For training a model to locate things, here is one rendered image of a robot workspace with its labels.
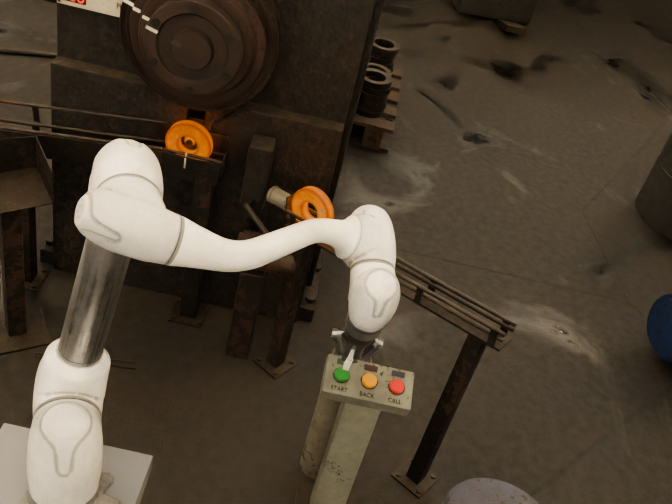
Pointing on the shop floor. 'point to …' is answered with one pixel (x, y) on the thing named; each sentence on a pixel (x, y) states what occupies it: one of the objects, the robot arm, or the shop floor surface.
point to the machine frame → (232, 179)
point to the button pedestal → (352, 428)
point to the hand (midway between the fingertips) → (348, 360)
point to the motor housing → (248, 294)
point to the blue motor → (661, 327)
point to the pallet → (378, 96)
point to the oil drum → (658, 193)
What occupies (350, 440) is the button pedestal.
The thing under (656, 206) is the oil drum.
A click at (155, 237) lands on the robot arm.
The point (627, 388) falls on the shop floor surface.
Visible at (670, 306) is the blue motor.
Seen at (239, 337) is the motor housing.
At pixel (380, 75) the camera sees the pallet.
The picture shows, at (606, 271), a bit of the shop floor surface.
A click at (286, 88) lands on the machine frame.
